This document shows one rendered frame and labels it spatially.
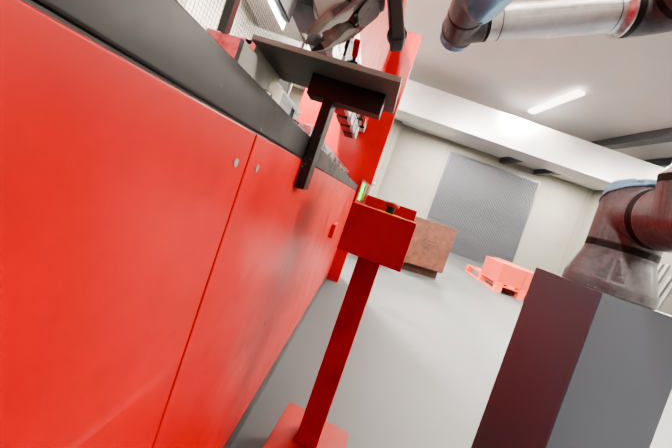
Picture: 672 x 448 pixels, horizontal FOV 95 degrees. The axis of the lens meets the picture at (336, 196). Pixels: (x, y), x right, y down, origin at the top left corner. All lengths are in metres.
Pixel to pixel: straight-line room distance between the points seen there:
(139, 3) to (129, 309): 0.21
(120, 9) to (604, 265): 0.80
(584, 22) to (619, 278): 0.51
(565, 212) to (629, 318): 11.86
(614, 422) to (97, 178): 0.84
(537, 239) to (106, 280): 12.10
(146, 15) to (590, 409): 0.83
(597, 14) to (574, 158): 6.29
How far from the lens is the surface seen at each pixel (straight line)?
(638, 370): 0.83
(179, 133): 0.25
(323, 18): 0.62
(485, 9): 0.67
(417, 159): 10.46
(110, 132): 0.21
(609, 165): 7.51
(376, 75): 0.54
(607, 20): 0.89
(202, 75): 0.26
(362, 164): 2.76
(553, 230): 12.44
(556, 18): 0.84
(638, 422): 0.87
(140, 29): 0.22
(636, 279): 0.81
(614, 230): 0.82
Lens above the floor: 0.80
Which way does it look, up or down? 1 degrees down
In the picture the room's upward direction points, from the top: 19 degrees clockwise
